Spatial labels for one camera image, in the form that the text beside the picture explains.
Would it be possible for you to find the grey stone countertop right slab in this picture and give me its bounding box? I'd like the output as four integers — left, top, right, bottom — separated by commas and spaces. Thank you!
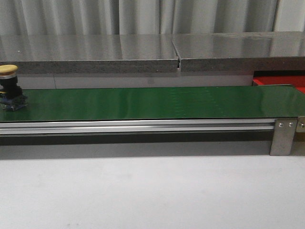
172, 31, 305, 72

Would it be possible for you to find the yellow mushroom push button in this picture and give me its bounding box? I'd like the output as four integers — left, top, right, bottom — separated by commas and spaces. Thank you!
0, 64, 27, 111

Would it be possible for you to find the grey stone countertop left slab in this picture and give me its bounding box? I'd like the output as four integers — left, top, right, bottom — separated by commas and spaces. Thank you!
0, 34, 178, 74

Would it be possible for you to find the steel conveyor end bracket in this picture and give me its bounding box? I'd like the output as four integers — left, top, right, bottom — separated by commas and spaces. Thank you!
295, 116, 305, 133

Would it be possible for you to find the grey stone countertop slab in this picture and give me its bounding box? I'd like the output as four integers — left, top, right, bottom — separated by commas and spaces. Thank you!
172, 31, 305, 72
0, 34, 178, 74

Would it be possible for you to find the aluminium conveyor frame rail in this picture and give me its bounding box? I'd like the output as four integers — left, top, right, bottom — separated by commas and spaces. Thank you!
0, 118, 275, 136

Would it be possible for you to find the red plastic tray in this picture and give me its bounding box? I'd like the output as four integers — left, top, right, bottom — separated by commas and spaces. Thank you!
252, 75, 305, 94

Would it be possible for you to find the green conveyor belt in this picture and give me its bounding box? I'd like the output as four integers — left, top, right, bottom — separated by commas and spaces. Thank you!
0, 85, 305, 122

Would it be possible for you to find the white pleated curtain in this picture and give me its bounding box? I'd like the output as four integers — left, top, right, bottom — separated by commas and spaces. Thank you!
0, 0, 305, 35

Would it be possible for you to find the steel conveyor leg bracket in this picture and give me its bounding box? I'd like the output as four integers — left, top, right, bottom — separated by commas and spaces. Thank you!
270, 118, 297, 156

